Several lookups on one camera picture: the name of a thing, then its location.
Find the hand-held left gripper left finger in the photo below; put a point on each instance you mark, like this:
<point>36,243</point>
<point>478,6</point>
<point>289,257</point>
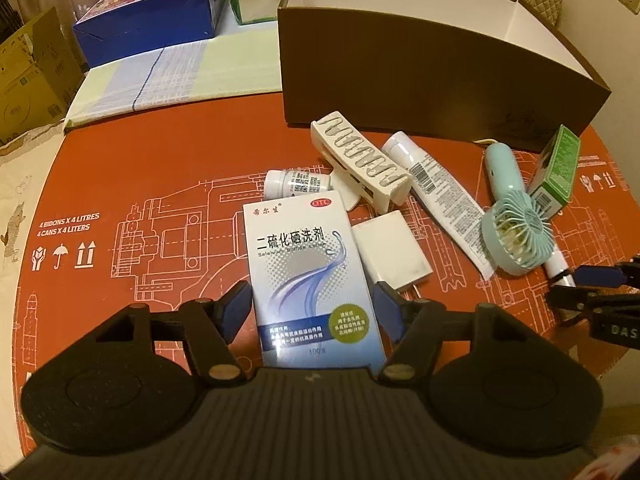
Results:
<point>235,311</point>

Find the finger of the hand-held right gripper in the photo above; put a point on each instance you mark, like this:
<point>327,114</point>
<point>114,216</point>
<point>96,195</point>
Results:
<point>575,297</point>
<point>597,275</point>

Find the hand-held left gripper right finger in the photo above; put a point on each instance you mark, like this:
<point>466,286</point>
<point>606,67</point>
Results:
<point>387,311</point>

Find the white stick tube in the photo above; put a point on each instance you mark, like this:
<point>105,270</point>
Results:
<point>556,267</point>

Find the blue and white medicine box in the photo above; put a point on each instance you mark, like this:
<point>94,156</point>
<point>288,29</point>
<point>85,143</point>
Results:
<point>305,280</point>

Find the mint green handheld fan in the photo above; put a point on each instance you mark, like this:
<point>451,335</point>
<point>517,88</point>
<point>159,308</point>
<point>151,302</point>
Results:
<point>517,225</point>

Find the small green carton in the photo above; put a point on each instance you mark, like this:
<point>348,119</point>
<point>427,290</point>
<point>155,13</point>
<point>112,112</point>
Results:
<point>555,175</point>

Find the brown cardboard box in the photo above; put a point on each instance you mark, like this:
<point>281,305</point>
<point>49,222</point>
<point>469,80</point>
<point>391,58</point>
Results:
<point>400,75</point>

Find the white power adapter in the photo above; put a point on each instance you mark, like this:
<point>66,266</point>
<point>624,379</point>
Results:
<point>390,250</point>

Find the white pill bottle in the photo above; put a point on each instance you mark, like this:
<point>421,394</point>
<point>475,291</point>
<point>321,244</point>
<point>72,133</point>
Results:
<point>280,183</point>

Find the white cream tube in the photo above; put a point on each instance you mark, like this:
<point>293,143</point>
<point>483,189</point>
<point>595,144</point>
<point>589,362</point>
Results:
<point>440,185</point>

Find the red printed cardboard sheet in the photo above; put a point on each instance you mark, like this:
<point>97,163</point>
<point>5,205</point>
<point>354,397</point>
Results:
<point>150,170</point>

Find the embroidered beige tablecloth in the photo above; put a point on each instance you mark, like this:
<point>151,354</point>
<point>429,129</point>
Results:
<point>20,200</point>

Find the checked white towel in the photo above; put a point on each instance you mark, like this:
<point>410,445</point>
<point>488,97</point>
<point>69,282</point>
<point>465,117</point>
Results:
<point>175,75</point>

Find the blue printed box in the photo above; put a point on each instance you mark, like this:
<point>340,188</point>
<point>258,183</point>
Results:
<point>150,25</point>

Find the yellow cardboard box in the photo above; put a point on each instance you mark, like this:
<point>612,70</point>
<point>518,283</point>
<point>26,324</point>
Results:
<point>30,85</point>

